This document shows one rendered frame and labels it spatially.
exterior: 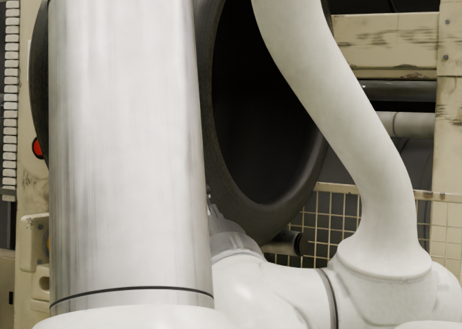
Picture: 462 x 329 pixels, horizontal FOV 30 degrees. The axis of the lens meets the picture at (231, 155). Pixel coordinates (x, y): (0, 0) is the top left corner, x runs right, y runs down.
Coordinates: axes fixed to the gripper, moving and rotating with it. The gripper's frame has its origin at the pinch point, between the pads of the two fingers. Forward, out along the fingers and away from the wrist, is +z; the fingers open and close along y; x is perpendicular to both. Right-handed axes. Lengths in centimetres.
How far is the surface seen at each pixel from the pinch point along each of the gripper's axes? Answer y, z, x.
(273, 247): 31.8, 24.0, 12.8
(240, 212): 13.2, 9.6, 6.8
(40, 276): 20.5, 22.2, -27.6
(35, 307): 25.3, 20.9, -30.1
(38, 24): -20.3, 25.8, -13.8
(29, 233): 13.4, 24.9, -26.9
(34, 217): 11.6, 26.4, -25.3
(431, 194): 33, 26, 45
